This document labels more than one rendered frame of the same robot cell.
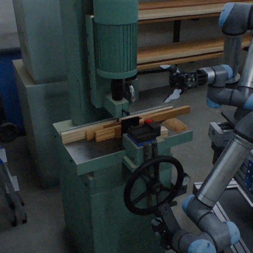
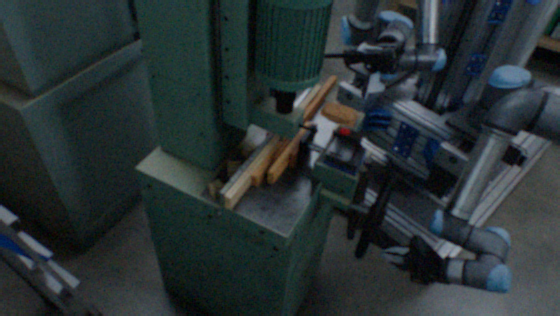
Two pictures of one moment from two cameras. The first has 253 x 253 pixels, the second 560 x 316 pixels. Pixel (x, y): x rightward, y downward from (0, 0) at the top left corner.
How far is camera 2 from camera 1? 0.86 m
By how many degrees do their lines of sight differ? 34
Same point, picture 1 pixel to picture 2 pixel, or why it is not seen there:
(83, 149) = (268, 206)
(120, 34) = (322, 20)
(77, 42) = (205, 34)
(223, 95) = (407, 60)
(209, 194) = (471, 208)
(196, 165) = not seen: hidden behind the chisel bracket
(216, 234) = (500, 251)
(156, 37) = not seen: outside the picture
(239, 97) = (426, 59)
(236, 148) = (499, 147)
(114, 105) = (292, 123)
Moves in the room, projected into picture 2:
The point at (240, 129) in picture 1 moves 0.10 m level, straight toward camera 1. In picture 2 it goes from (504, 123) to (527, 150)
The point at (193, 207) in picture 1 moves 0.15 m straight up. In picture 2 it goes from (453, 228) to (473, 194)
